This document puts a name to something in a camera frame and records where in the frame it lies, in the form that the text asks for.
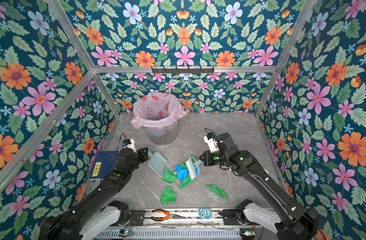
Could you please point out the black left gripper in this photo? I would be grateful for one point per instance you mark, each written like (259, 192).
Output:
(143, 155)

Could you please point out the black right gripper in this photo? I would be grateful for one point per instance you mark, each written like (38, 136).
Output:
(207, 161)

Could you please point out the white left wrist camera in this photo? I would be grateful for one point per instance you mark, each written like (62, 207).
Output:
(129, 144)

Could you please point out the black hook rail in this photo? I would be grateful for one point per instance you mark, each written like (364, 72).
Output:
(182, 70)

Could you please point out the pale green dustpan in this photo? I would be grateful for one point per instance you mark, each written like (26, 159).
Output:
(157, 163)

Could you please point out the small circuit board right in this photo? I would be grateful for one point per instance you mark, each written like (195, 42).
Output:
(247, 234)

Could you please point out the dark blue book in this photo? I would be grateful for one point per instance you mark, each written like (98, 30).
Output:
(104, 163)

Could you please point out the green paper scrap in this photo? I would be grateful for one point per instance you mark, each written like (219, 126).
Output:
(169, 176)
(218, 191)
(189, 164)
(188, 181)
(168, 196)

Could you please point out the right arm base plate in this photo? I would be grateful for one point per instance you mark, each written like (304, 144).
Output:
(229, 217)

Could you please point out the pale green hand brush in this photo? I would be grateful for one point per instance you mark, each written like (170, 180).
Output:
(194, 172)

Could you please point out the aluminium frame rails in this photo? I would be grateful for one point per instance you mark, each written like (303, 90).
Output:
(69, 68)

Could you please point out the silver mesh waste basket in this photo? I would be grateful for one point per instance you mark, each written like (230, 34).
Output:
(164, 136)

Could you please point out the blue owl figurine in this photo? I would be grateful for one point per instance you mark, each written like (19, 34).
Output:
(205, 213)

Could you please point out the orange handled pliers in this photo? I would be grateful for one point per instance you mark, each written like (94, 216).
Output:
(160, 215)

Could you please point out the blue paper scrap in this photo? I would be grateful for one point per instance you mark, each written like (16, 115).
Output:
(181, 172)

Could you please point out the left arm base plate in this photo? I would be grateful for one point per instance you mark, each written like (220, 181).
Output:
(135, 218)

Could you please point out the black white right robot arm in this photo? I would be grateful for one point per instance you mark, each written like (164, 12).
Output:
(288, 219)

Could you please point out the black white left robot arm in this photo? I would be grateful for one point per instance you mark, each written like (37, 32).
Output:
(68, 226)

